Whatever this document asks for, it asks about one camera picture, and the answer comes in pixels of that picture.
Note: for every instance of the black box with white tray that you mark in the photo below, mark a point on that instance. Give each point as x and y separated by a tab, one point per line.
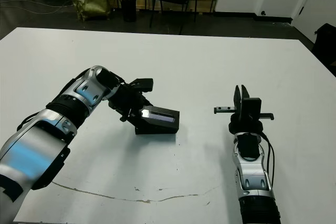
157	131

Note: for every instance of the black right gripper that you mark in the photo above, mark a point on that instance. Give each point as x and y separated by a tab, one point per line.
244	124

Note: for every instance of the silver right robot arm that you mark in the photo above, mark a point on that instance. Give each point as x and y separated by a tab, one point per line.
253	176

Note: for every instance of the black waste bin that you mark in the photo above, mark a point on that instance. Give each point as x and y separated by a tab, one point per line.
128	9

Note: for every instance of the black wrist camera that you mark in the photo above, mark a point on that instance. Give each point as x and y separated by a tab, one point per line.
143	84
251	108

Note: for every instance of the black armchair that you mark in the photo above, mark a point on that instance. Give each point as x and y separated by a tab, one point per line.
325	45

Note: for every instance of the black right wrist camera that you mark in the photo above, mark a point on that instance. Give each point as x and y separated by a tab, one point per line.
251	108

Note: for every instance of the yellow-green sack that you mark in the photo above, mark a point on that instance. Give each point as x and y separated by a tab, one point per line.
92	2

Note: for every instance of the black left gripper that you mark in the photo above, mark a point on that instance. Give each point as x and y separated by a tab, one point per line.
126	100

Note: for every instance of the black box lid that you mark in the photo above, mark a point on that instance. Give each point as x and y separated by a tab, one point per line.
162	117

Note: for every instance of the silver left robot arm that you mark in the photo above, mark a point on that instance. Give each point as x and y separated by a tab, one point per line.
52	134

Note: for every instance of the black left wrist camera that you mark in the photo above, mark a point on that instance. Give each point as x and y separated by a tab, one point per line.
143	84

